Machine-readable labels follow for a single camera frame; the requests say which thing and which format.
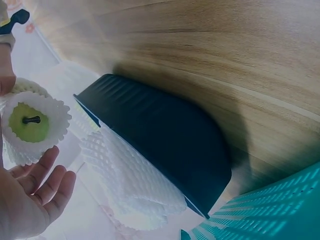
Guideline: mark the person's left hand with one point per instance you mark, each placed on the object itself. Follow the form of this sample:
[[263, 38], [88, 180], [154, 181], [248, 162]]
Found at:
[[22, 200]]

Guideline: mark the person's right hand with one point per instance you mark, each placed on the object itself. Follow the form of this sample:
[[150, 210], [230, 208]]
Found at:
[[5, 75]]

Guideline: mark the green apple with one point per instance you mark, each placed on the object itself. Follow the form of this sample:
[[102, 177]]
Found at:
[[27, 130]]

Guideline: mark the white foam net sleeve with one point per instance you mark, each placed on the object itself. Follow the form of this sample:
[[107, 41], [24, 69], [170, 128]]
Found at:
[[58, 117]]

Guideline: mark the pile of white foam nets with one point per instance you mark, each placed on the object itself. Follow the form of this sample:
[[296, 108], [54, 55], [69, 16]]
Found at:
[[125, 172]]

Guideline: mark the dark teal plastic basin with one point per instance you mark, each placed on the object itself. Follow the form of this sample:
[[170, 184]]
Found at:
[[160, 135]]

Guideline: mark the turquoise perforated plastic basket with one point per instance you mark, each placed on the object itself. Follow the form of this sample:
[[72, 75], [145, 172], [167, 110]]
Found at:
[[270, 207]]

